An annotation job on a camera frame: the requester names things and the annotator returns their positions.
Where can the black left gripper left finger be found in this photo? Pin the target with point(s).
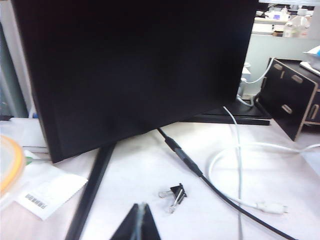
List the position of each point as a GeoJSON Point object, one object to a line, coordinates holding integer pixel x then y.
{"type": "Point", "coordinates": [130, 225]}

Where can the white serrated paper sachet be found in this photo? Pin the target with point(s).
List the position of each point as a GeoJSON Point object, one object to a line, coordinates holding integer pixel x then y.
{"type": "Point", "coordinates": [50, 190]}

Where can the white paper stack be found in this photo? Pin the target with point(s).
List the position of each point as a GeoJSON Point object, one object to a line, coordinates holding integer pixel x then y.
{"type": "Point", "coordinates": [27, 135]}

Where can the black wooden desk organiser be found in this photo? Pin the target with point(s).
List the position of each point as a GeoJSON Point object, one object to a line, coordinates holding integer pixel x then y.
{"type": "Point", "coordinates": [287, 100]}

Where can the large black monitor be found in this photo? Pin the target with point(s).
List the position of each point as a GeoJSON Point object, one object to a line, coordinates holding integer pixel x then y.
{"type": "Point", "coordinates": [125, 75]}

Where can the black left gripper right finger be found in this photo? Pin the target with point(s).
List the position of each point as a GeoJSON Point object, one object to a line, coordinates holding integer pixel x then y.
{"type": "Point", "coordinates": [148, 225]}

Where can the black binder clip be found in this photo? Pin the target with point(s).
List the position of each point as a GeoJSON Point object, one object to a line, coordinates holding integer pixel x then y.
{"type": "Point", "coordinates": [176, 192]}

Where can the black flat monitor base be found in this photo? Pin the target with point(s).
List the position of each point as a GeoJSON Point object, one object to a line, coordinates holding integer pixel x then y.
{"type": "Point", "coordinates": [237, 112]}

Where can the orange rimmed clear container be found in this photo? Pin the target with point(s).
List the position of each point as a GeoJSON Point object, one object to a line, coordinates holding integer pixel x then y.
{"type": "Point", "coordinates": [17, 160]}

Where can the clear plastic jug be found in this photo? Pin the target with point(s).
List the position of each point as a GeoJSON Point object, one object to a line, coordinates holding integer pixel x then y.
{"type": "Point", "coordinates": [297, 25]}

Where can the black monitor stand leg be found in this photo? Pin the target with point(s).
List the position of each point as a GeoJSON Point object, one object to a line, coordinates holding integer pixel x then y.
{"type": "Point", "coordinates": [92, 187]}

